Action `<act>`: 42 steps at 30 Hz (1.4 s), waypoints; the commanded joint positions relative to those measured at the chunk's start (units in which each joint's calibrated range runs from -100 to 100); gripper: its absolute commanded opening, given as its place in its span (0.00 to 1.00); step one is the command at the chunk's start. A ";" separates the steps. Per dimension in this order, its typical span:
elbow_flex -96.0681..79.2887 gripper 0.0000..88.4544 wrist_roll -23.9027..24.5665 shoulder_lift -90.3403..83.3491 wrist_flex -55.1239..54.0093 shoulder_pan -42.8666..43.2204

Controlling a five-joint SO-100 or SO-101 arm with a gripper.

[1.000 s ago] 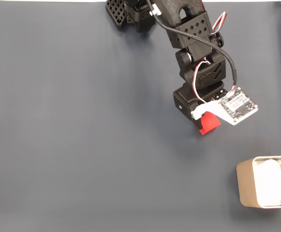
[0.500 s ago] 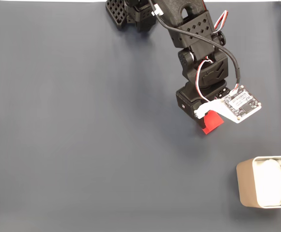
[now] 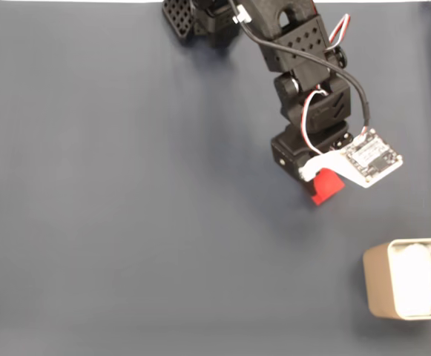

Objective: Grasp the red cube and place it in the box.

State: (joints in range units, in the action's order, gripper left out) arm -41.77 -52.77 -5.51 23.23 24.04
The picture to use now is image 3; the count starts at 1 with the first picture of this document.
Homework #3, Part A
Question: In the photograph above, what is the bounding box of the red cube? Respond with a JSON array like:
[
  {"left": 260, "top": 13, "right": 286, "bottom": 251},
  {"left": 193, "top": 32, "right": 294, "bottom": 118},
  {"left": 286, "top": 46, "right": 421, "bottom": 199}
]
[{"left": 310, "top": 167, "right": 346, "bottom": 206}]

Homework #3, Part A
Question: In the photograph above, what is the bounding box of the beige metal box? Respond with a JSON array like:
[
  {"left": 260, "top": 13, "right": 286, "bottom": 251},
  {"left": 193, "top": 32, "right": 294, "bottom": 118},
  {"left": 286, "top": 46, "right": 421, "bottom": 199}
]
[{"left": 362, "top": 238, "right": 431, "bottom": 320}]

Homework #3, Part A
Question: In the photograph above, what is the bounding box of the white crumpled tissue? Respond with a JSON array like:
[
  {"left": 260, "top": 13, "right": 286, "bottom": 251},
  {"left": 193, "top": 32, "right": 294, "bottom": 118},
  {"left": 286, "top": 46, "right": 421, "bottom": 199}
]
[{"left": 389, "top": 243, "right": 431, "bottom": 318}]

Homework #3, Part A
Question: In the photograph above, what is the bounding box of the grey table mat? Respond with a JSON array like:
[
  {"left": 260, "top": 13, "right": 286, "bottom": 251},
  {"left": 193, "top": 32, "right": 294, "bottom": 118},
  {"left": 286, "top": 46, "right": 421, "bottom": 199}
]
[{"left": 0, "top": 2, "right": 431, "bottom": 356}]

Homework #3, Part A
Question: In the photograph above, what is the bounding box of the red white servo cable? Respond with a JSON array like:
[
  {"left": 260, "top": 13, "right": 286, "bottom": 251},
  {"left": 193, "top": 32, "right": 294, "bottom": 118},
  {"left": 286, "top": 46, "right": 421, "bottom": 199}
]
[
  {"left": 323, "top": 13, "right": 352, "bottom": 52},
  {"left": 301, "top": 88, "right": 330, "bottom": 156}
]

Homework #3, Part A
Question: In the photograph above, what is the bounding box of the camera board on white mount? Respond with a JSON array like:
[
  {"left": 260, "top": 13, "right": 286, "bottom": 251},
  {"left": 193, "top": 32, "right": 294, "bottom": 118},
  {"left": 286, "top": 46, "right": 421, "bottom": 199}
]
[{"left": 299, "top": 128, "right": 404, "bottom": 190}]

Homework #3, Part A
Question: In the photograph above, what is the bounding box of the black camera cable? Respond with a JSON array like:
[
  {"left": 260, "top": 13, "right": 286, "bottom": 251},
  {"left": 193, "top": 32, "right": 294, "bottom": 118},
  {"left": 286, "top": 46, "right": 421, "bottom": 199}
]
[{"left": 228, "top": 0, "right": 372, "bottom": 136}]

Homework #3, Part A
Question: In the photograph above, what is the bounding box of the white cable clip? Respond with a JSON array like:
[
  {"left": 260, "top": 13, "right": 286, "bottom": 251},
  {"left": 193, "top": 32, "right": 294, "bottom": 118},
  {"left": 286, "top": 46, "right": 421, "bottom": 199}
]
[{"left": 232, "top": 4, "right": 252, "bottom": 24}]

